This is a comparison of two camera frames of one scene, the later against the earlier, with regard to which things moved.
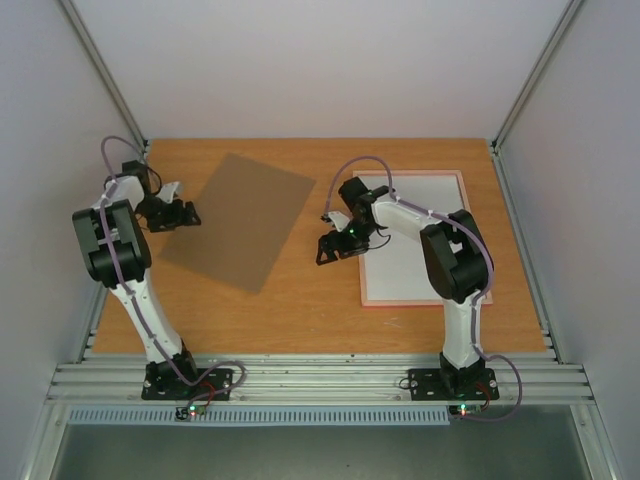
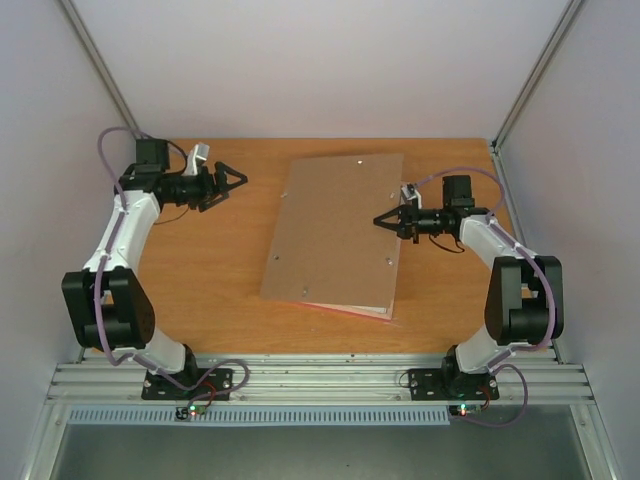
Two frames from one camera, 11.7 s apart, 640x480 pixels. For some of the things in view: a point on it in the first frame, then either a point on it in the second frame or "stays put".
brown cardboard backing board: (246, 211) -> (325, 247)
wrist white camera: (340, 220) -> (410, 192)
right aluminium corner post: (543, 58) stays put
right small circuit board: (462, 410) stays put
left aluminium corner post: (105, 75) stays put
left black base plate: (161, 383) stays put
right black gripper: (338, 244) -> (405, 221)
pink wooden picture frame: (361, 271) -> (382, 313)
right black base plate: (453, 384) stays put
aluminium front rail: (315, 378) stays put
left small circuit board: (193, 410) stays put
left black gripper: (178, 219) -> (221, 179)
